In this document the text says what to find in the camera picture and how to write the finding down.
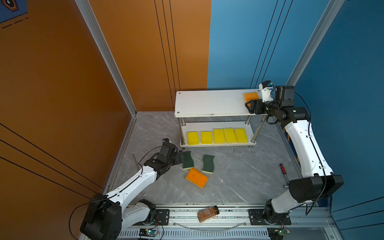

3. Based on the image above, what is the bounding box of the green circuit board left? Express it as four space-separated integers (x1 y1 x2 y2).
139 229 159 238

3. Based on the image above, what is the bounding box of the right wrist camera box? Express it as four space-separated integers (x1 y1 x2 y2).
259 81 275 103

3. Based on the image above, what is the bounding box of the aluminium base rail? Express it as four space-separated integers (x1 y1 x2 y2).
80 203 340 240

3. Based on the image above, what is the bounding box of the aluminium corner post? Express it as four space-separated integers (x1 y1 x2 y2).
286 0 345 86
75 0 137 117

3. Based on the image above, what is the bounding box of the aluminium corner post right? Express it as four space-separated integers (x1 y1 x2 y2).
286 0 345 86

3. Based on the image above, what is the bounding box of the brown spice bottle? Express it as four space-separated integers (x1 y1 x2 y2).
197 205 220 223

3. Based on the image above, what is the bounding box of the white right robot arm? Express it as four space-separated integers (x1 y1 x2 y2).
245 81 344 225

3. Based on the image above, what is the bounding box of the yellow sponge stack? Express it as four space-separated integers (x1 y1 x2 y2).
201 131 213 145

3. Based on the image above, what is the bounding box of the red handled screwdriver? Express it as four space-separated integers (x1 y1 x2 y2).
280 164 289 188

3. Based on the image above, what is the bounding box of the green scouring sponge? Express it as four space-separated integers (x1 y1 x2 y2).
183 151 194 170
202 155 215 174

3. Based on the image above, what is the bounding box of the orange sponge stack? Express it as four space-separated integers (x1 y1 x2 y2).
244 92 259 103

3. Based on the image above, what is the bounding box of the white two-tier shelf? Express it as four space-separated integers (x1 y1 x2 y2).
175 89 267 148

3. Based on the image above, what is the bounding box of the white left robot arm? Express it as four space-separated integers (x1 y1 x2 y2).
80 138 185 240

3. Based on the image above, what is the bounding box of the circuit board right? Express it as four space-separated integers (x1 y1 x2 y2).
270 228 291 240

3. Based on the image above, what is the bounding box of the aluminium corner post left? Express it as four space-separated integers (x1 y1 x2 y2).
75 0 137 117

